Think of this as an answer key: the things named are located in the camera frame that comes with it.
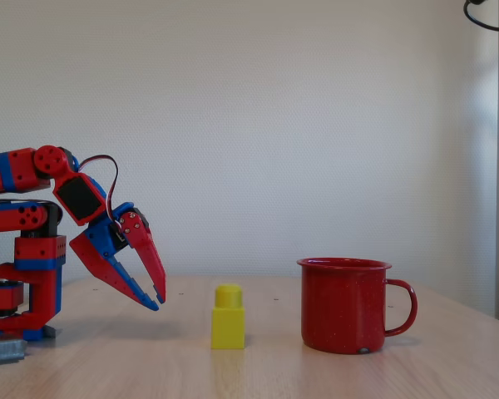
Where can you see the yellow toy building block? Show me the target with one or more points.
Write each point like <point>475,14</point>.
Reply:
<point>228,324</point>

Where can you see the blue gripper, black servo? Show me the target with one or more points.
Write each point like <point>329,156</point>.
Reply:
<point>104,241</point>

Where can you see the red enamel mug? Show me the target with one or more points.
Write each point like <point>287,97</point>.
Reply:
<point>341,307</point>

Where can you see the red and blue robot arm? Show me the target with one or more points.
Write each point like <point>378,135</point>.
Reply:
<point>29,170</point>

